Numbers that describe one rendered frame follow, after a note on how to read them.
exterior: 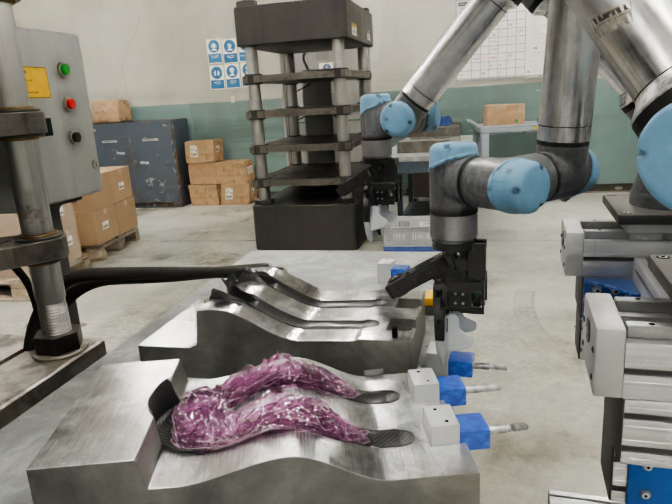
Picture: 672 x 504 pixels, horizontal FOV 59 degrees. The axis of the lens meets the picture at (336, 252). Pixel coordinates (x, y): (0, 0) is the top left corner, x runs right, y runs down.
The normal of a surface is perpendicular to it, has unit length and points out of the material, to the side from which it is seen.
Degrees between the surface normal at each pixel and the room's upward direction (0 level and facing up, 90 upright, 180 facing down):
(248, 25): 90
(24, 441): 0
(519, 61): 90
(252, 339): 90
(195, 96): 90
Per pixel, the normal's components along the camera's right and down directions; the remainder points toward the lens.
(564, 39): -0.60, 0.27
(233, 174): -0.32, 0.21
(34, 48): 0.97, 0.00
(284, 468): 0.07, 0.25
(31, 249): 0.63, 0.16
